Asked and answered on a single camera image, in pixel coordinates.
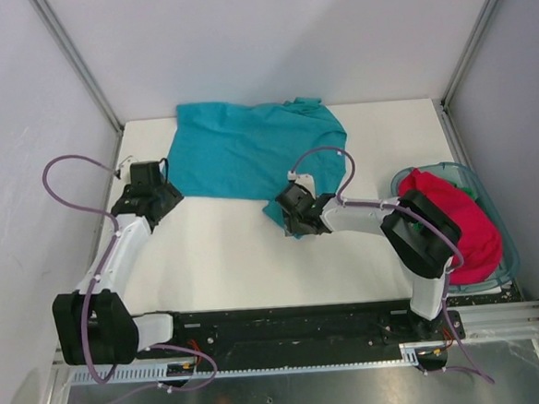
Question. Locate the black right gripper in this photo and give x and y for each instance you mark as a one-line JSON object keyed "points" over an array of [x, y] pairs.
{"points": [[291, 225]]}

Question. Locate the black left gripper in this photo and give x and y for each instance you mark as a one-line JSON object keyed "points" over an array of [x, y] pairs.
{"points": [[165, 189]]}

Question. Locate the teal t-shirt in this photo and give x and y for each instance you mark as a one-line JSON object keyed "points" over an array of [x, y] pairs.
{"points": [[226, 150]]}

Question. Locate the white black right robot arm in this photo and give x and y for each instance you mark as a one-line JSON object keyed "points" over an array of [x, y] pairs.
{"points": [[425, 239]]}

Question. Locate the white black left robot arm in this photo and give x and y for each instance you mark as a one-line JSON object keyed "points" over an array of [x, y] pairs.
{"points": [[92, 323]]}

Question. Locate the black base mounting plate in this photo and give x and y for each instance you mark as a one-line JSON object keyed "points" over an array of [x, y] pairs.
{"points": [[312, 333]]}

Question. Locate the green t-shirt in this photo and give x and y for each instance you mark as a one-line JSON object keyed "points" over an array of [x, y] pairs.
{"points": [[469, 192]]}

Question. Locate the magenta red t-shirt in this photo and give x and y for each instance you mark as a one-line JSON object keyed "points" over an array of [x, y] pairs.
{"points": [[481, 244]]}

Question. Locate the clear blue plastic bin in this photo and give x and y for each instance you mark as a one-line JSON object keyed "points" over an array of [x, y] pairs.
{"points": [[461, 175]]}

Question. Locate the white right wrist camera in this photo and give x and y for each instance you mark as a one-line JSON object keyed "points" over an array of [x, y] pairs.
{"points": [[305, 180]]}

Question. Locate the right aluminium corner post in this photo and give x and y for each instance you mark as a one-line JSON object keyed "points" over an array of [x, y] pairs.
{"points": [[480, 27]]}

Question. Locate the aluminium corner post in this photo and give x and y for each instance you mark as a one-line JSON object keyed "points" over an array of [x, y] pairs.
{"points": [[480, 27], [70, 51]]}

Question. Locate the white slotted cable duct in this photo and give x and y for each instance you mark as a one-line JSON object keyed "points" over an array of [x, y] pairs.
{"points": [[169, 373]]}

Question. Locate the left aluminium corner post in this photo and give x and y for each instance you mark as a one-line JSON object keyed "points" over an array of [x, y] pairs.
{"points": [[70, 51]]}

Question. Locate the aluminium frame rail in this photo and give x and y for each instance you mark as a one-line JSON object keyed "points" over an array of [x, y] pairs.
{"points": [[500, 321]]}

